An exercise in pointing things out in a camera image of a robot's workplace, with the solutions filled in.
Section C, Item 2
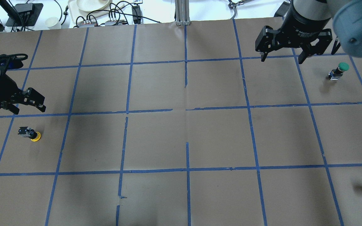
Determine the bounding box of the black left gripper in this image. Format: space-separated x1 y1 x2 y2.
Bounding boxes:
0 74 46 115

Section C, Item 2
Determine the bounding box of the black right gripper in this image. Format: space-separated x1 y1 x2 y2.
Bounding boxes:
255 2 333 64

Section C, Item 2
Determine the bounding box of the aluminium frame post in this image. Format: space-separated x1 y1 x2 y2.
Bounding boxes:
175 0 191 26

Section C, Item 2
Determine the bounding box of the black power adapter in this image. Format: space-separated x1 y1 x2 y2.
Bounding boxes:
132 5 142 24

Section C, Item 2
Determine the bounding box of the beige plate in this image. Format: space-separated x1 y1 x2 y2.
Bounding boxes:
75 0 111 13

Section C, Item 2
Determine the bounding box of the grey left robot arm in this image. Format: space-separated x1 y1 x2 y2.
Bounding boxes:
0 53 46 115

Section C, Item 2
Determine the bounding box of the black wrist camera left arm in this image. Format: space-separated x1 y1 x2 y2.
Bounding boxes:
0 53 28 71

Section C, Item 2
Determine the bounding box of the white paper cup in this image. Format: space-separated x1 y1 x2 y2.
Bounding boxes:
45 17 62 30

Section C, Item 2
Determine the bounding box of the yellow push button switch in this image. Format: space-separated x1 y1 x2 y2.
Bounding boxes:
18 127 41 142

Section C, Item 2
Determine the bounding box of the black camera stand base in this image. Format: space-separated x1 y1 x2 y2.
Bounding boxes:
3 3 44 27

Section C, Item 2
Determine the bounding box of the usb hub with cables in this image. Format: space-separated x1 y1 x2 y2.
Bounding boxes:
76 20 99 28

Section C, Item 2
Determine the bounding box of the green push button switch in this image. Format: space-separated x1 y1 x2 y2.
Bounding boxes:
328 62 349 81

